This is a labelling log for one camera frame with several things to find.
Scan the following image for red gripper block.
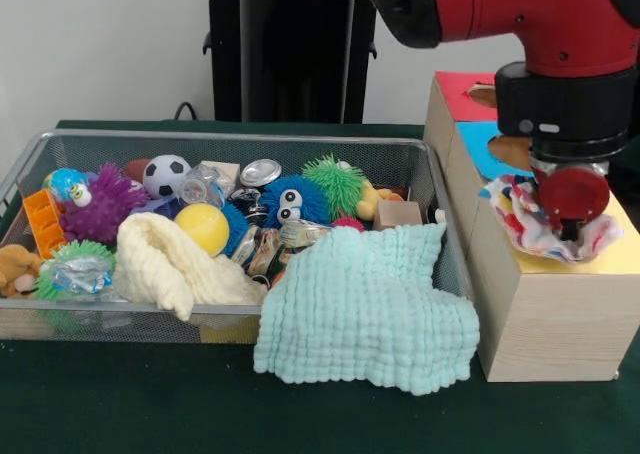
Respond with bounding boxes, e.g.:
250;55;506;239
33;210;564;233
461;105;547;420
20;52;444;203
538;164;612;241

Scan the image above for multicolour dotted cloth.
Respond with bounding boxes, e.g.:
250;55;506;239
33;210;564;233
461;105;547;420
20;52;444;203
482;173;621;264

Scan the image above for mint green knitted cloth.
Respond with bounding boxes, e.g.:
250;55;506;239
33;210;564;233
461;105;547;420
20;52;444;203
252;222;481;397

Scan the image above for wooden box with three holes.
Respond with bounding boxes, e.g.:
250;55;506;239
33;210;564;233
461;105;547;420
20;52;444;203
423;70;640;383

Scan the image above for shallow clear mesh bin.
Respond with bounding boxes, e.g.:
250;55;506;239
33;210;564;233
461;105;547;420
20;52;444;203
0;128;475;346

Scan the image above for brown wooden block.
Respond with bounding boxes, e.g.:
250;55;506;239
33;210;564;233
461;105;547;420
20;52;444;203
377;199;424;231

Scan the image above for green spiky toy with eyes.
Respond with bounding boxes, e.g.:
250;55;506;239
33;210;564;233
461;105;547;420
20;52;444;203
302;154;371;223

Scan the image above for blue spiky toy with eyes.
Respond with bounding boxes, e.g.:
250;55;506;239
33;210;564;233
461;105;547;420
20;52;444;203
259;174;331;228

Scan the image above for yellow ball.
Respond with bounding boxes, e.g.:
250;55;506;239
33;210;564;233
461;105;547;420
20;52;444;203
172;203;230;256

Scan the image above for black and white soccer ball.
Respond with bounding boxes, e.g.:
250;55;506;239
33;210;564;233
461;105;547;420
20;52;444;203
143;153;193;199

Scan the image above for cream knitted cloth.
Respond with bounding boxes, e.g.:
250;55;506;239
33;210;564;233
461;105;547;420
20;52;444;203
114;212;269;323

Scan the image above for dark green table cloth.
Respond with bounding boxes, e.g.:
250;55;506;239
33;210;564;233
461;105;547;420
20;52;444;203
0;119;640;454

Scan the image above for purple spiky toy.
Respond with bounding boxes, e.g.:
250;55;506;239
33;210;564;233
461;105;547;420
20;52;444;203
59;162;151;245

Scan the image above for green spiky ball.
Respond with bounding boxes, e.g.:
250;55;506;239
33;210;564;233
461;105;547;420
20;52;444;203
33;238;119;303

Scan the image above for orange plastic grid tray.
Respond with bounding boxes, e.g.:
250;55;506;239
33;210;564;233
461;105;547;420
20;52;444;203
22;188;67;260

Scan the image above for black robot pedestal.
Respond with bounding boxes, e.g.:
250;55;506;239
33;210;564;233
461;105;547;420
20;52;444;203
192;0;404;124

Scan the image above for black cable loop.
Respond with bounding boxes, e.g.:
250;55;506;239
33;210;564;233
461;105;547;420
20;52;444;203
173;101;202;122

